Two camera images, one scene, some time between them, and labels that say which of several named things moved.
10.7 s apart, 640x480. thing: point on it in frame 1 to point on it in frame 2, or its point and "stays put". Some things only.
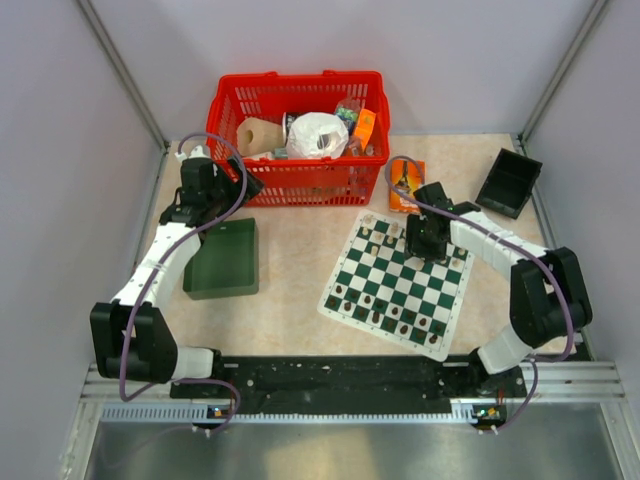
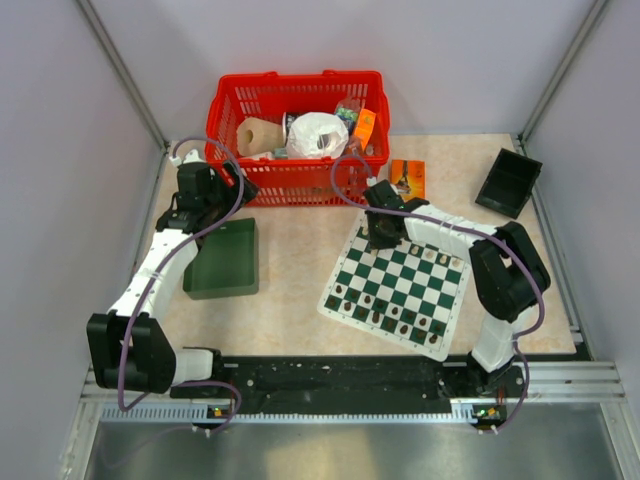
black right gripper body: x=419 y=240 to x=378 y=236
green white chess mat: x=414 y=303 stays put
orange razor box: x=407 y=175 stays put
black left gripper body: x=225 y=192 stays put
